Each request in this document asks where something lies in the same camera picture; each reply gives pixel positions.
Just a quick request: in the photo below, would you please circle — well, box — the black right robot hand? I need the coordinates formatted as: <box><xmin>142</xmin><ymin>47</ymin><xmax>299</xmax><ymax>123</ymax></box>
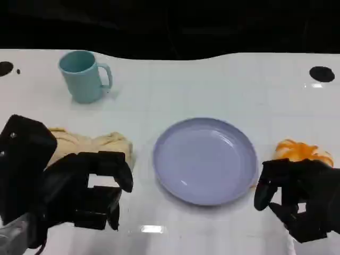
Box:
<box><xmin>253</xmin><ymin>158</ymin><xmax>340</xmax><ymax>244</ymax></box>

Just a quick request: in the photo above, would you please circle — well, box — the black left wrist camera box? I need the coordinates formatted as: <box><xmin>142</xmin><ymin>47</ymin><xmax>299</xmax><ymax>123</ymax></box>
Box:
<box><xmin>0</xmin><ymin>114</ymin><xmax>58</xmax><ymax>226</ymax></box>

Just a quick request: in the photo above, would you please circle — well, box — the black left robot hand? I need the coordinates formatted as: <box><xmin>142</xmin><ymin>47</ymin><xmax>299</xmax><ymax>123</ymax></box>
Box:
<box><xmin>42</xmin><ymin>150</ymin><xmax>134</xmax><ymax>231</ymax></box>

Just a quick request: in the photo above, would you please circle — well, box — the round black table grommet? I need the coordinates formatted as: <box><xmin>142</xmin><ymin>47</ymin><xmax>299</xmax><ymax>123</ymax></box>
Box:
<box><xmin>309</xmin><ymin>66</ymin><xmax>335</xmax><ymax>82</ymax></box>
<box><xmin>0</xmin><ymin>61</ymin><xmax>14</xmax><ymax>78</ymax></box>

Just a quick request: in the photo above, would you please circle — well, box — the thin reddish robot cable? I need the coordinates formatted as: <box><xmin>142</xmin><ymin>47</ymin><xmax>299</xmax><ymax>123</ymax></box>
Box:
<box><xmin>36</xmin><ymin>237</ymin><xmax>48</xmax><ymax>255</ymax></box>

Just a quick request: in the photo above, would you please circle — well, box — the black backdrop cloth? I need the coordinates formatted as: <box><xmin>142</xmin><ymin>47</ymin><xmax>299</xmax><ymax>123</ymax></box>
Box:
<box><xmin>0</xmin><ymin>0</ymin><xmax>340</xmax><ymax>63</ymax></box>

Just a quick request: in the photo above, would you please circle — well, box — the pale green mug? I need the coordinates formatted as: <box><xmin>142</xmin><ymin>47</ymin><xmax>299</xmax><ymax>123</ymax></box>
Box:
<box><xmin>58</xmin><ymin>50</ymin><xmax>114</xmax><ymax>104</ymax></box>

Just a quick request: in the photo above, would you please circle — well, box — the lilac plate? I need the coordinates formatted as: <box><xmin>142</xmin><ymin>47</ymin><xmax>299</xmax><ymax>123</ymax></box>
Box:
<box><xmin>152</xmin><ymin>117</ymin><xmax>260</xmax><ymax>207</ymax></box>

